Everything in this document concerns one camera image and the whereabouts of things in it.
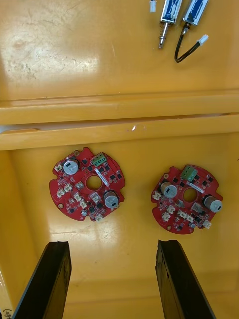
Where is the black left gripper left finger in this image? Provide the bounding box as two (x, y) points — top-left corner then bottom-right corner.
(12, 240), (72, 319)

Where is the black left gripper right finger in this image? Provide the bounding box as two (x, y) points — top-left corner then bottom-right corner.
(155, 239), (217, 319)

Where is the metal solenoid with blue label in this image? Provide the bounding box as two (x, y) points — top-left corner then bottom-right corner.
(174, 0), (210, 63)
(149, 0), (184, 49)

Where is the yellow-orange plastic bin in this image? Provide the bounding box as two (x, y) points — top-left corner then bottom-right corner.
(0, 0), (239, 125)
(0, 113), (239, 319)

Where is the round red circuit board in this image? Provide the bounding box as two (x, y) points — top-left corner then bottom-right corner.
(49, 147), (126, 222)
(150, 164), (224, 235)

